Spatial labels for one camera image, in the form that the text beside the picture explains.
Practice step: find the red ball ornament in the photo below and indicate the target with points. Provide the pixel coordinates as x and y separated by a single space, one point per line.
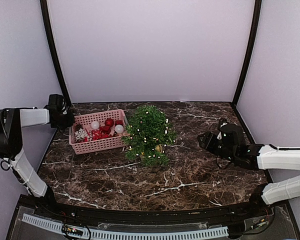
109 122

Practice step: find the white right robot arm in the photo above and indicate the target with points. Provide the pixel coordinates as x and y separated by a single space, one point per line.
270 157

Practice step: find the pink plastic basket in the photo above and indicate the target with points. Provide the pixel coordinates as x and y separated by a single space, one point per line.
104 138

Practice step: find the beige tree pot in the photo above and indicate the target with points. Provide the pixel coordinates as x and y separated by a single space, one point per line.
144 156

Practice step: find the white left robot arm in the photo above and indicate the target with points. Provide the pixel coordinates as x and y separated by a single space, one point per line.
12 121

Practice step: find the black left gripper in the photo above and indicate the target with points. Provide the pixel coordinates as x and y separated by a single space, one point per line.
71 120

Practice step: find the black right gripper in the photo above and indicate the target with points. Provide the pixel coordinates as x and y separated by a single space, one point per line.
207 143

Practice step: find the white snowflake ornament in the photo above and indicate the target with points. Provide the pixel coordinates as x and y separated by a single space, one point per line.
80 135

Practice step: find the white ball ornament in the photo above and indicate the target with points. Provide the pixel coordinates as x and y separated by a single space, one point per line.
119 128
95 125

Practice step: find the small green christmas tree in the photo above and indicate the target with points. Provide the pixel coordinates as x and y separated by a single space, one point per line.
148 128

